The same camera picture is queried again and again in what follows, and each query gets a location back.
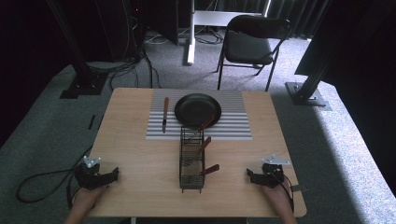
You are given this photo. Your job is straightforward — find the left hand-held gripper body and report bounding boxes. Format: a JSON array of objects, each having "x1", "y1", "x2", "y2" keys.
[{"x1": 74, "y1": 155, "x2": 108, "y2": 191}]

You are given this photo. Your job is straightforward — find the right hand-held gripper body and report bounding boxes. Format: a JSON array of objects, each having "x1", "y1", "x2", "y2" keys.
[{"x1": 257, "y1": 154, "x2": 291, "y2": 189}]

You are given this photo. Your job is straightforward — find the person's left hand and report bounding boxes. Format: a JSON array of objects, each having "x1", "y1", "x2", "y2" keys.
[{"x1": 72, "y1": 184, "x2": 108, "y2": 217}]

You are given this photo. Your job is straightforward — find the person's right hand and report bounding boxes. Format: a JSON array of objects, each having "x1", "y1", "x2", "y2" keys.
[{"x1": 261, "y1": 177, "x2": 295, "y2": 215}]

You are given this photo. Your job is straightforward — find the grey striped placemat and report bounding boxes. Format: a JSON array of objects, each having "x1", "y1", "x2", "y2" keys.
[{"x1": 145, "y1": 89, "x2": 253, "y2": 141}]

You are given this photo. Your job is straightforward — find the black round plate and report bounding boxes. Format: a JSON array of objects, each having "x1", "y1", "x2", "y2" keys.
[{"x1": 174, "y1": 92, "x2": 223, "y2": 130}]

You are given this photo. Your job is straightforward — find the black metal stand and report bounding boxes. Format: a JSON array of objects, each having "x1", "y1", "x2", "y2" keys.
[
  {"x1": 46, "y1": 0, "x2": 109, "y2": 100},
  {"x1": 284, "y1": 0, "x2": 333, "y2": 112}
]

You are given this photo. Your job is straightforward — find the black folding chair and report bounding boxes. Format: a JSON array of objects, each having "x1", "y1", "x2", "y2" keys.
[{"x1": 216, "y1": 14, "x2": 292, "y2": 92}]

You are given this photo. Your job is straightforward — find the black computer tower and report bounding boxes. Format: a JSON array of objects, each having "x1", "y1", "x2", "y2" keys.
[{"x1": 92, "y1": 0, "x2": 148, "y2": 63}]

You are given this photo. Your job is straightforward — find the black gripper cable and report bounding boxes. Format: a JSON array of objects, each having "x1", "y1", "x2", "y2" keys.
[
  {"x1": 270, "y1": 171, "x2": 296, "y2": 214},
  {"x1": 15, "y1": 145, "x2": 94, "y2": 210}
]

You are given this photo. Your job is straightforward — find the wooden-handled utensil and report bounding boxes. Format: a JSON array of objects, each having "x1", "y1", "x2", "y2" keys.
[{"x1": 198, "y1": 163, "x2": 220, "y2": 177}]

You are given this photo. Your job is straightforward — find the wooden-handled spoon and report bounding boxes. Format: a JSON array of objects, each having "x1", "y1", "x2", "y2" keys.
[{"x1": 181, "y1": 135, "x2": 213, "y2": 167}]

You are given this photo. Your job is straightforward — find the black wire cutlery rack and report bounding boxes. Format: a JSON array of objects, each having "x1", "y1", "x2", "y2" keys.
[{"x1": 178, "y1": 125, "x2": 206, "y2": 194}]

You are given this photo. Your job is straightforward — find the wooden-handled fork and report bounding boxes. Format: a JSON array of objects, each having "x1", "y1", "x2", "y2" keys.
[{"x1": 186, "y1": 115, "x2": 217, "y2": 145}]

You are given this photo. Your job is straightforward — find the wooden-handled table knife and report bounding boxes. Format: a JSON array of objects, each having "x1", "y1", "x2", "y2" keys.
[{"x1": 162, "y1": 96, "x2": 170, "y2": 134}]

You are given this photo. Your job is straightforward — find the bundle of floor cables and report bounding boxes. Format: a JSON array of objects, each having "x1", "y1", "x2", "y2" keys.
[{"x1": 87, "y1": 29, "x2": 226, "y2": 91}]

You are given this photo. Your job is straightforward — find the white desk frame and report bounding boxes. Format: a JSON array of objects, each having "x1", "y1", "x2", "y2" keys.
[{"x1": 186, "y1": 0, "x2": 273, "y2": 66}]

